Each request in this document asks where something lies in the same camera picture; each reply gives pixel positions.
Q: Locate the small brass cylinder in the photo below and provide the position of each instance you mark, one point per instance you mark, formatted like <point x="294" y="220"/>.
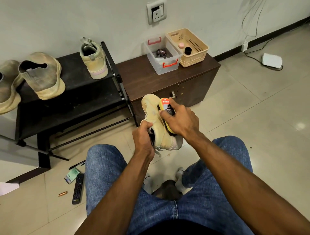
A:
<point x="63" y="193"/>

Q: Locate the worn tan slip-on shoe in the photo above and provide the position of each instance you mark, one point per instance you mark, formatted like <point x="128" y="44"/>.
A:
<point x="8" y="89"/>
<point x="46" y="77"/>

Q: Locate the white router box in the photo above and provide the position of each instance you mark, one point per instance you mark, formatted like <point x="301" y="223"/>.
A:
<point x="271" y="60"/>

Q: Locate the black pen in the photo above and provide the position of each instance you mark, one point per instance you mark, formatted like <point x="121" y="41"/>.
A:
<point x="76" y="164"/>

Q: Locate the person's right hand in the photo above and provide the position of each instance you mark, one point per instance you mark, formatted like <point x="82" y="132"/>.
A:
<point x="183" y="121"/>

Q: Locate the person's right forearm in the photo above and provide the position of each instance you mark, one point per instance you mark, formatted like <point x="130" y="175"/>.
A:
<point x="254" y="191"/>

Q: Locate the dark brown wooden cabinet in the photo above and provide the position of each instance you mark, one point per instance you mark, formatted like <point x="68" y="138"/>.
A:
<point x="143" y="80"/>

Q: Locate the black metal shoe rack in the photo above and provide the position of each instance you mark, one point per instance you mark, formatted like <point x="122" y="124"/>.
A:
<point x="85" y="101"/>

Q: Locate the black orange shoe brush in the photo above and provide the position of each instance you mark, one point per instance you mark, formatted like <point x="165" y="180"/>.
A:
<point x="164" y="104"/>

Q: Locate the white paper sheet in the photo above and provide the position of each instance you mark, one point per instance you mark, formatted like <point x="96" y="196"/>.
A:
<point x="8" y="189"/>

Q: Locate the white wall socket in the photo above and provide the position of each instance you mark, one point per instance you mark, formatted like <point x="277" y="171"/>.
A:
<point x="157" y="12"/>

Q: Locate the person's left hand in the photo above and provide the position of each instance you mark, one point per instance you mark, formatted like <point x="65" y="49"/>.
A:
<point x="144" y="140"/>

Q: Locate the small black round cap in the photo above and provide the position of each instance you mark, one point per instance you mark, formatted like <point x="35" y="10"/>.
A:
<point x="188" y="50"/>

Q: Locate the white wall plug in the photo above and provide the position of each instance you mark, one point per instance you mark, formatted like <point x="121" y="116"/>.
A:
<point x="245" y="47"/>

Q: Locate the black remote control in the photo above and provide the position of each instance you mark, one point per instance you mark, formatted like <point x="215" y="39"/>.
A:
<point x="78" y="189"/>

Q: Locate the pink round lid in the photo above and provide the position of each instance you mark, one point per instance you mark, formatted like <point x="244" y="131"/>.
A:
<point x="181" y="45"/>

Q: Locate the black round polish tin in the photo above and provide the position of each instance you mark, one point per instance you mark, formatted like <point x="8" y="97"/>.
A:
<point x="161" y="53"/>

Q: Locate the beige plastic basket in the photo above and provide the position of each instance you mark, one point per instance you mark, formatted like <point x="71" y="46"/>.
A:
<point x="194" y="47"/>

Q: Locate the pale green lace-up shoe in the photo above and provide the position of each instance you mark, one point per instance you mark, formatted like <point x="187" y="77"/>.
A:
<point x="97" y="64"/>
<point x="151" y="109"/>

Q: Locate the person's right leg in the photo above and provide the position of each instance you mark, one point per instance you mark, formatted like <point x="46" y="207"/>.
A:
<point x="223" y="198"/>

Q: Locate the green paper packet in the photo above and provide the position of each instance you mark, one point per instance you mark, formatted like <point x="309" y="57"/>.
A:
<point x="72" y="175"/>

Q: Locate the person's left forearm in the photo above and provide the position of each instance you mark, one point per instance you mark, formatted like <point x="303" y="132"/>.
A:
<point x="114" y="201"/>

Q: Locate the clear plastic storage box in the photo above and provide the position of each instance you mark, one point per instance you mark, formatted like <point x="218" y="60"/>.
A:
<point x="165" y="66"/>

